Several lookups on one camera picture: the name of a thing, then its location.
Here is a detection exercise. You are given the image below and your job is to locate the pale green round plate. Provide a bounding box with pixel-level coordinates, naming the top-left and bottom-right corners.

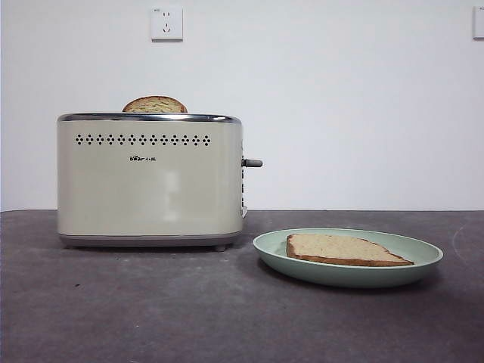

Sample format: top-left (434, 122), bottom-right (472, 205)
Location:
top-left (252, 228), bottom-right (444, 290)

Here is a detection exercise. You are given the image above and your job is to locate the toasted bread slice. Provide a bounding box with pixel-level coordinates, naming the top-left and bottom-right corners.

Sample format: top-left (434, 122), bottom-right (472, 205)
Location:
top-left (285, 233), bottom-right (415, 267)
top-left (122, 95), bottom-right (189, 113)

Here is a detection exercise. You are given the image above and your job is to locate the cream two-slot toaster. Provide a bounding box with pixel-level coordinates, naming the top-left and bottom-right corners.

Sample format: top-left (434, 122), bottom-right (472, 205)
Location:
top-left (57, 112), bottom-right (264, 250)

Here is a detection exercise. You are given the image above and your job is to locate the white wall socket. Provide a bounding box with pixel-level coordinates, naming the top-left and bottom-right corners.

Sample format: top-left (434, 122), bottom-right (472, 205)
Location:
top-left (151, 7), bottom-right (185, 42)

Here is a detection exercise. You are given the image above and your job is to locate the white wall plate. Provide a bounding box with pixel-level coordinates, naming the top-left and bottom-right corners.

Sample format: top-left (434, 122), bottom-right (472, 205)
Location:
top-left (473, 6), bottom-right (484, 40)

